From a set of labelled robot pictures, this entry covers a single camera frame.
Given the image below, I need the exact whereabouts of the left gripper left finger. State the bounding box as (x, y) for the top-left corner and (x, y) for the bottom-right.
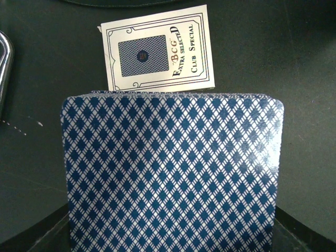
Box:
(1, 204), (68, 251)

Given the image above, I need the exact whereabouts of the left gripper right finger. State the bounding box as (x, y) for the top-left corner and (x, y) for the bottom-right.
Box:
(271, 207), (335, 251)

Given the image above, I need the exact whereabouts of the blue patterned card deck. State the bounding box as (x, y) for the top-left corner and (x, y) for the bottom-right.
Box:
(60, 91), (284, 251)

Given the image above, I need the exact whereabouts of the aluminium poker case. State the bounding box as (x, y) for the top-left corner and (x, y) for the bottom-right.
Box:
(1, 31), (15, 116)

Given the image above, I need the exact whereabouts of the white playing card box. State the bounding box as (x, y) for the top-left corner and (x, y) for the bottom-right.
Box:
(99, 5), (215, 92)

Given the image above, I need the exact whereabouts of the round black poker mat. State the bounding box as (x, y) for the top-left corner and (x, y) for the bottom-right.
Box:
(66, 0), (176, 8)

